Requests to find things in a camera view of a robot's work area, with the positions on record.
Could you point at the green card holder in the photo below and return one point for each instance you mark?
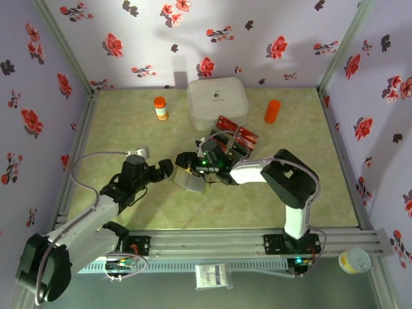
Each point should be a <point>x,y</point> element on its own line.
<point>190,183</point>

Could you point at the clear plastic card tray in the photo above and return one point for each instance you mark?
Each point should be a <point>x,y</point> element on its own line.
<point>230,141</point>

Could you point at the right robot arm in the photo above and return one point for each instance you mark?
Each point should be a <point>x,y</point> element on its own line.
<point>289,180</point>

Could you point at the black VIP card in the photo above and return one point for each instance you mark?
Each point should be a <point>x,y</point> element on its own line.
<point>239,154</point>
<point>219,137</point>

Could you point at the red VIP card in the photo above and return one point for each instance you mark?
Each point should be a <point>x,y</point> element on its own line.
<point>228,124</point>
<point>248,135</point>

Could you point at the orange-capped pill bottle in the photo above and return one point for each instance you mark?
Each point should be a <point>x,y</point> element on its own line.
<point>161,107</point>

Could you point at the white medicine case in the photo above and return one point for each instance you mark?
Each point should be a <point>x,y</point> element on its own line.
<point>217,96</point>

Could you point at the orange cylinder bottle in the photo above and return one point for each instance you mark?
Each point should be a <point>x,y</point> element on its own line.
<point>272,111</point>

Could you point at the green circuit board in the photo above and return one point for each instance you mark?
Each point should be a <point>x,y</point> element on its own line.
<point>120,265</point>

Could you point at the plastic bag with label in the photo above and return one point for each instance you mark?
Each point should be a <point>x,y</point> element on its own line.
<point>213,277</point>

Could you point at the black controller box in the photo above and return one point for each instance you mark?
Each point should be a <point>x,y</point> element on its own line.
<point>299,262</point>

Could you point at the yellow and white tub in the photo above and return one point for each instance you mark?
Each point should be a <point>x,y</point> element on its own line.
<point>354,260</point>

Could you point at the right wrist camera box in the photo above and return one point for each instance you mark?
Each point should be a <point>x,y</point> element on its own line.
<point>201,142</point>

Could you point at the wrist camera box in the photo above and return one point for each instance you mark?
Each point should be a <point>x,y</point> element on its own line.
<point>138,152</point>
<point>201,142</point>

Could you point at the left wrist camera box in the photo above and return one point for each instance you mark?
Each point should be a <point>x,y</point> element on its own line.
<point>138,152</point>

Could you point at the aluminium side rail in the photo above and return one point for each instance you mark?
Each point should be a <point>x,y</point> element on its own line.
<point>328,112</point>
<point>81,138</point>

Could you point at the aluminium front rail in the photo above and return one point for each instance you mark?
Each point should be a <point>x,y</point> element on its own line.
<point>206,241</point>

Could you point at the aluminium frame post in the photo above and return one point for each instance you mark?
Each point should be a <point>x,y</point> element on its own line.
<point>66,48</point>
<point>343,48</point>
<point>383,286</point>

